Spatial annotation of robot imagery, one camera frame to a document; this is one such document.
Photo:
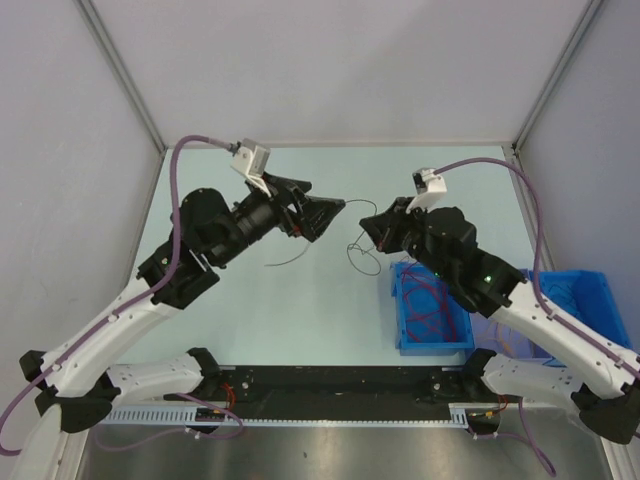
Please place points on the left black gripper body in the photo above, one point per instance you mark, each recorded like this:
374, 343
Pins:
291, 220

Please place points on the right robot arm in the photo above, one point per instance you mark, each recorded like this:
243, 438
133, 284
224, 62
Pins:
599, 379

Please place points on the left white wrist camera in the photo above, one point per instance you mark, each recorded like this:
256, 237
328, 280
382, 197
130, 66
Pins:
250, 160

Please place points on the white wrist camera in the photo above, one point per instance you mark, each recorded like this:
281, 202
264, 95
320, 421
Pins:
430, 188
250, 160

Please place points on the blue plastic bin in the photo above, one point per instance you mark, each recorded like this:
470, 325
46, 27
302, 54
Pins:
597, 308
429, 321

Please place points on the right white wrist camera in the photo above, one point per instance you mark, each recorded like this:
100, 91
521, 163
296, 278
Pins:
430, 188

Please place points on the slotted cable duct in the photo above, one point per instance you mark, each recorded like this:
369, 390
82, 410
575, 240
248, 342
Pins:
198, 416

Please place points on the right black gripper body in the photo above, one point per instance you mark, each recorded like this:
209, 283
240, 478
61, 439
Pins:
409, 227

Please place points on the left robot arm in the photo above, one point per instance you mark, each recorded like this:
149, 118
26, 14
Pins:
82, 381

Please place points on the purple plastic tray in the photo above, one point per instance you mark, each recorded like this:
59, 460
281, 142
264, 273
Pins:
488, 334

